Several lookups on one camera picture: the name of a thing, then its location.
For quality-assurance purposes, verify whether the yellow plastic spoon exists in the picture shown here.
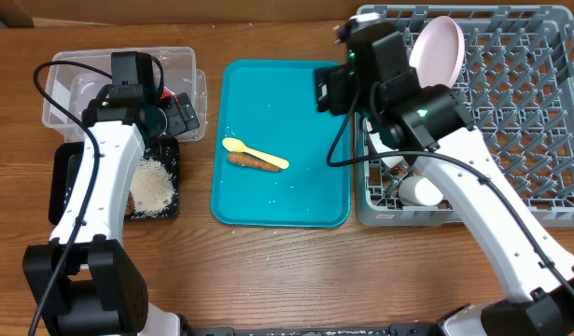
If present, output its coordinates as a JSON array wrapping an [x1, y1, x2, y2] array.
[[222, 137, 289, 170]]

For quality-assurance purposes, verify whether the small white bowl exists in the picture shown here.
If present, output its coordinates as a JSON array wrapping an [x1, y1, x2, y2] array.
[[363, 119, 404, 168]]

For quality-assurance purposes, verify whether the pile of rice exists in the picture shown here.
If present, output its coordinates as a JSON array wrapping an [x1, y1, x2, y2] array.
[[130, 159, 175, 217]]

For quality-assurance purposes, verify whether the brown sausage stick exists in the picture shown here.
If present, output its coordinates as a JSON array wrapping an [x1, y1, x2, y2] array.
[[227, 152, 282, 173]]

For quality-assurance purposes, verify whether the large white plate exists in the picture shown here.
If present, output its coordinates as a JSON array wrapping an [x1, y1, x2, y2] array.
[[409, 16, 465, 88]]

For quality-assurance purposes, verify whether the white paper cup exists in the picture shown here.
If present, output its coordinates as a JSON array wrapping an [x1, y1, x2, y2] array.
[[399, 175, 443, 206]]

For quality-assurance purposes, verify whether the red wrapper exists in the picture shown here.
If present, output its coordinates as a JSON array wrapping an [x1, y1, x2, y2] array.
[[161, 90, 177, 105]]

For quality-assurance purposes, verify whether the brown food chunk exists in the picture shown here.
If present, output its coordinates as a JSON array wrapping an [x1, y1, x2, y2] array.
[[124, 193, 134, 217]]

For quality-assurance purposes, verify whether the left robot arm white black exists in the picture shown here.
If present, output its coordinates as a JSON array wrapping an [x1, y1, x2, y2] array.
[[22, 51, 193, 335]]

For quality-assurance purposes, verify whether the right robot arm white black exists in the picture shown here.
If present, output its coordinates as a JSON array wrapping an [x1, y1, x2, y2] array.
[[315, 12, 574, 335]]

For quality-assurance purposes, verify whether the grey dishwasher rack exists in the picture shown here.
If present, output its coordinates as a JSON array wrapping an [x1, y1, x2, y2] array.
[[360, 5, 574, 227]]

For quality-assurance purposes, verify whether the teal plastic tray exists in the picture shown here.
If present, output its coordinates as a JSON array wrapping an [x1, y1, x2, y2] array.
[[211, 60, 351, 229]]

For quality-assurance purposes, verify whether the clear plastic bin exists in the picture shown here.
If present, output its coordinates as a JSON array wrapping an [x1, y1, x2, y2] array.
[[42, 47, 207, 143]]

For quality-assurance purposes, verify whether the black plastic tray bin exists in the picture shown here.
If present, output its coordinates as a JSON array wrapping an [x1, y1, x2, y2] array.
[[49, 138, 180, 224]]

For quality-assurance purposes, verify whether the black rail at bottom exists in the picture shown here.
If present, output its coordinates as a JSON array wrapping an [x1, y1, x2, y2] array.
[[174, 319, 521, 336]]

